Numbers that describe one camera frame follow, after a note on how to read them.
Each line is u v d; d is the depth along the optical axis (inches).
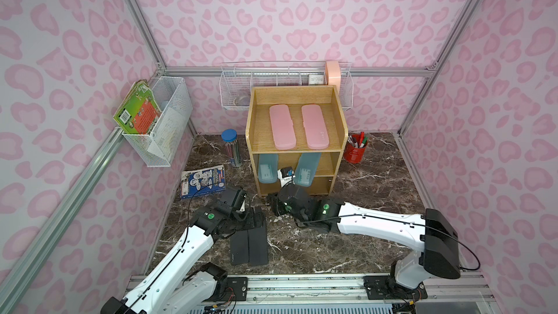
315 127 30.2
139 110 28.3
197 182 38.5
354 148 40.3
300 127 30.7
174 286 17.2
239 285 28.9
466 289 29.1
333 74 32.4
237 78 37.7
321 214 21.2
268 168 32.9
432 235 16.8
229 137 36.6
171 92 31.8
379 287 28.8
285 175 25.5
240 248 31.5
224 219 20.9
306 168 32.8
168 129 32.7
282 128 30.3
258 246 31.5
